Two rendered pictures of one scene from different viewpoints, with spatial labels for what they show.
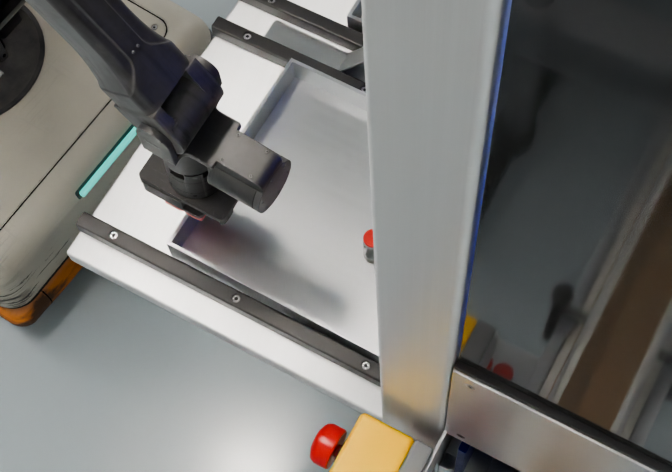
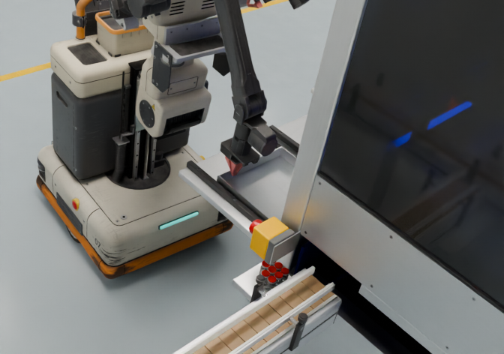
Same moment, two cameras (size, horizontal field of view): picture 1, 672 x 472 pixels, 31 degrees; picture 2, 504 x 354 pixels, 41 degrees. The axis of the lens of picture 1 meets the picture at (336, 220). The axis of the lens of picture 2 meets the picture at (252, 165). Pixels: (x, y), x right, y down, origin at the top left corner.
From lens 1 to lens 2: 0.96 m
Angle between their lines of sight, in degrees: 28
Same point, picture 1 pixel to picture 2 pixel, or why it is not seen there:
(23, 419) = (88, 316)
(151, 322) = (160, 302)
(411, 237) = (325, 84)
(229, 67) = not seen: hidden behind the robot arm
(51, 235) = (141, 237)
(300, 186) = (269, 182)
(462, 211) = (344, 62)
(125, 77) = (242, 80)
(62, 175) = (157, 217)
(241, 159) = (263, 130)
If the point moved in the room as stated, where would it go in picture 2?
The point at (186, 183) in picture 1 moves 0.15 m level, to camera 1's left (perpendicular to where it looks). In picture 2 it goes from (238, 144) to (185, 130)
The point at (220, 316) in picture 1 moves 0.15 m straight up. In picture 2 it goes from (226, 205) to (233, 163)
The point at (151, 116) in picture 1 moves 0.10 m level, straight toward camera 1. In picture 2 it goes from (244, 97) to (247, 120)
